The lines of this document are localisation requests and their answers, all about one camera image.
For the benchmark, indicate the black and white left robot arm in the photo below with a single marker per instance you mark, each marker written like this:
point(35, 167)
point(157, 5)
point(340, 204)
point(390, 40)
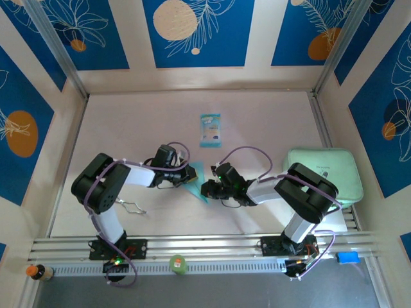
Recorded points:
point(96, 189)

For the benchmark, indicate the aluminium frame post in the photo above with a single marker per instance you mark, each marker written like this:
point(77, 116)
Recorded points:
point(340, 45)
point(54, 45)

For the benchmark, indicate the aluminium side rail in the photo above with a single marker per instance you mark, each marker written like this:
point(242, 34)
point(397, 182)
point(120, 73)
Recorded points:
point(69, 144)

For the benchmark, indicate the mint green zip case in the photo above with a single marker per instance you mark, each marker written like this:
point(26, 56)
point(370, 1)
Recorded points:
point(343, 170)

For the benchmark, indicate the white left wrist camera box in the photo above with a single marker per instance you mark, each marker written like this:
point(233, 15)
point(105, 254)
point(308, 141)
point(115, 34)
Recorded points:
point(181, 158)

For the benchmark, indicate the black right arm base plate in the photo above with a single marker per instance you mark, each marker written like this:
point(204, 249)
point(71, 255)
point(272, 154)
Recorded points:
point(271, 246)

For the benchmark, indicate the brown bottle with orange cap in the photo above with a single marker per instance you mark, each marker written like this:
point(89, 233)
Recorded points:
point(40, 272)

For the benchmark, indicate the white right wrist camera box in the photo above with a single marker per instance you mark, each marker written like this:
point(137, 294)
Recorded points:
point(215, 169)

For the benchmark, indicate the aluminium mounting rail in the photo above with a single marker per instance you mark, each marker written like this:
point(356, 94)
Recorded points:
point(205, 244)

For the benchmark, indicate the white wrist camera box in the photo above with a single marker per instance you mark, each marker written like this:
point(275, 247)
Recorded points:
point(181, 158)
point(215, 169)

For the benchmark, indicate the light blue paper sheet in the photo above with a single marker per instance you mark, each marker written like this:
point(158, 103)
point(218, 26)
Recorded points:
point(199, 189)

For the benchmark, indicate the small blue box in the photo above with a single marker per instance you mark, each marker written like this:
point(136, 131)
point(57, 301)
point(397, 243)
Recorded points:
point(347, 258)

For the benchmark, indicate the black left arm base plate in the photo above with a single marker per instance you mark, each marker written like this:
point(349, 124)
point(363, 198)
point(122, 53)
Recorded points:
point(138, 248)

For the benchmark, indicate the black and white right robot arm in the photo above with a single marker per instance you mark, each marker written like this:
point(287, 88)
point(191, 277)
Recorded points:
point(308, 195)

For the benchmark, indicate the black controller board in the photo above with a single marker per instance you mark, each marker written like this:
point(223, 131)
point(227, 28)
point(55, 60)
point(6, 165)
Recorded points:
point(115, 267)
point(293, 269)

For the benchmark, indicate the black device at table edge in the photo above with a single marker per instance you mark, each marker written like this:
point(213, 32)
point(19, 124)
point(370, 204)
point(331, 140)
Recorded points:
point(319, 118)

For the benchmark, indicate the blue printed snack packet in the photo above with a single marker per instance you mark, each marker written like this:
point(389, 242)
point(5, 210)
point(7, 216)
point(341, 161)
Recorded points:
point(211, 131)

